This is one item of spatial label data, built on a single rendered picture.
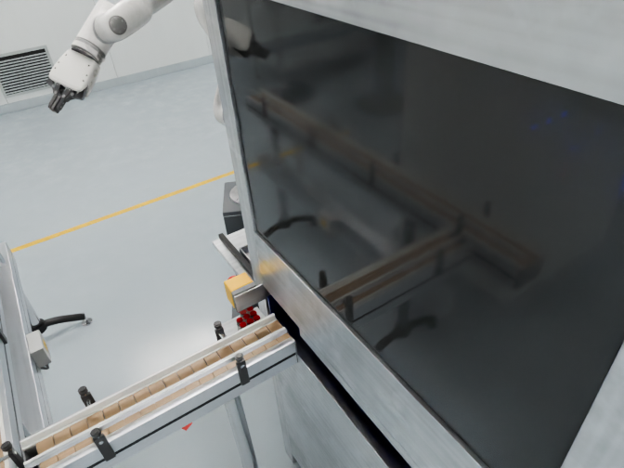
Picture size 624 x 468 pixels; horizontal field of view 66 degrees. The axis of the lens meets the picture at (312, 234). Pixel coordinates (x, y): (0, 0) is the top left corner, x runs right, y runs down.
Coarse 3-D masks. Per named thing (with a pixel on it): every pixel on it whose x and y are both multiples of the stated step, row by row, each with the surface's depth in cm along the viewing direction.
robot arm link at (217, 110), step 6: (198, 0) 162; (198, 6) 163; (198, 12) 164; (198, 18) 166; (204, 18) 164; (204, 24) 166; (204, 30) 167; (216, 90) 179; (216, 96) 181; (216, 102) 182; (216, 108) 184; (216, 114) 185; (222, 114) 183; (222, 120) 185
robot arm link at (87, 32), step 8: (104, 0) 131; (96, 8) 131; (104, 8) 131; (96, 16) 129; (88, 24) 129; (80, 32) 130; (88, 32) 129; (96, 32) 128; (88, 40) 129; (96, 40) 130; (104, 48) 132
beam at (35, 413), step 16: (0, 272) 225; (16, 272) 236; (0, 288) 216; (16, 288) 217; (16, 304) 207; (16, 320) 199; (16, 336) 192; (16, 352) 185; (16, 368) 179; (32, 368) 180; (16, 384) 173; (32, 384) 172; (32, 400) 167; (32, 416) 162; (48, 416) 171; (32, 432) 157
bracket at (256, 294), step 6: (258, 288) 137; (240, 294) 134; (246, 294) 136; (252, 294) 137; (258, 294) 138; (264, 294) 140; (240, 300) 136; (246, 300) 137; (252, 300) 138; (258, 300) 140; (240, 306) 137; (246, 306) 138
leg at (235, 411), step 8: (232, 400) 135; (240, 400) 139; (232, 408) 137; (240, 408) 140; (232, 416) 140; (240, 416) 141; (232, 424) 143; (240, 424) 143; (232, 432) 147; (240, 432) 145; (248, 432) 148; (240, 440) 147; (248, 440) 149; (240, 448) 151; (248, 448) 151; (240, 456) 154; (248, 456) 154; (248, 464) 156; (256, 464) 160
